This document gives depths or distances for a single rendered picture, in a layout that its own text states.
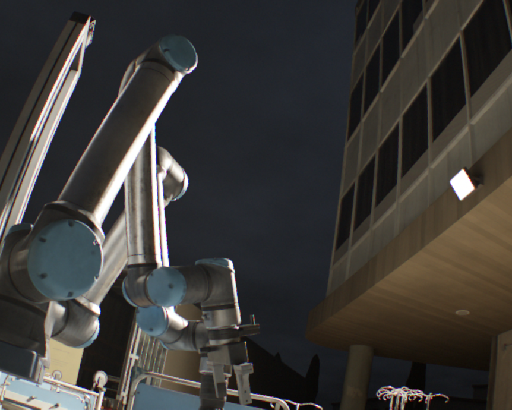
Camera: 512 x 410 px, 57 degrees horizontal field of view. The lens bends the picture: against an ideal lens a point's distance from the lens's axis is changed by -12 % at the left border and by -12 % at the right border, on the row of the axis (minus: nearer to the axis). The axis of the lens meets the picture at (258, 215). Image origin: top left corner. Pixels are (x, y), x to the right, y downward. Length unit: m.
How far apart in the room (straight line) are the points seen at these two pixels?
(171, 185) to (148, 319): 0.55
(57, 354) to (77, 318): 10.06
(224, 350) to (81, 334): 0.65
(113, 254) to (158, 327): 0.44
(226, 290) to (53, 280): 0.47
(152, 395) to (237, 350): 1.19
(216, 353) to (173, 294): 0.22
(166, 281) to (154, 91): 0.44
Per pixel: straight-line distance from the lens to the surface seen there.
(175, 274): 1.19
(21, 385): 4.21
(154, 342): 11.12
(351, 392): 12.00
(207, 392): 1.45
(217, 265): 1.27
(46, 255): 0.98
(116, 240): 1.75
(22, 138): 1.44
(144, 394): 2.40
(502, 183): 5.20
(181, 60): 1.32
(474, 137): 6.87
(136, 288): 1.30
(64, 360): 11.75
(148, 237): 1.32
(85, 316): 1.75
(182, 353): 12.39
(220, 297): 1.27
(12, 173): 1.40
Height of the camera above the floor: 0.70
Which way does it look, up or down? 25 degrees up
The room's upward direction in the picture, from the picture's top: 11 degrees clockwise
